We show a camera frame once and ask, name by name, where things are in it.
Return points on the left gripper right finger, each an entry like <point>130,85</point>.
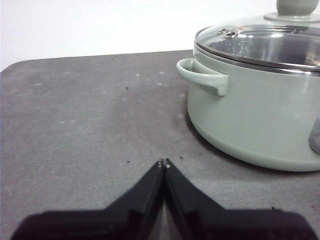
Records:
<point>237,225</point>

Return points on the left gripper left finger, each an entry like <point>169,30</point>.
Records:
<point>100,225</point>

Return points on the glass lid with green knob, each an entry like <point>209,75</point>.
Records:
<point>287,17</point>

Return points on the pale green electric steamer pot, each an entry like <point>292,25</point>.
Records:
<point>250,120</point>

